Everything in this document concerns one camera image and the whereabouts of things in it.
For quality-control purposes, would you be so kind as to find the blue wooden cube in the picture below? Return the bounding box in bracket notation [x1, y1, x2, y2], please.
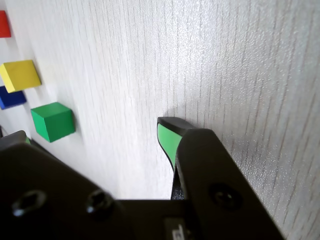
[0, 85, 28, 111]

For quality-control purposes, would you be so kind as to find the green wooden cube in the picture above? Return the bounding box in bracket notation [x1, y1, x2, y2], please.
[30, 101, 76, 144]

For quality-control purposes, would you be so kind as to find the yellow wooden cube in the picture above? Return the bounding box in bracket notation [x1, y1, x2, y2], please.
[0, 59, 42, 94]

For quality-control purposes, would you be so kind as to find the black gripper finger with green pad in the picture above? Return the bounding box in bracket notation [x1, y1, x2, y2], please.
[0, 129, 32, 151]
[156, 116, 286, 240]

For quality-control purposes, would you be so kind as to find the red wooden cube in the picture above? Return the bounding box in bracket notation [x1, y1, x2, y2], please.
[0, 10, 12, 39]

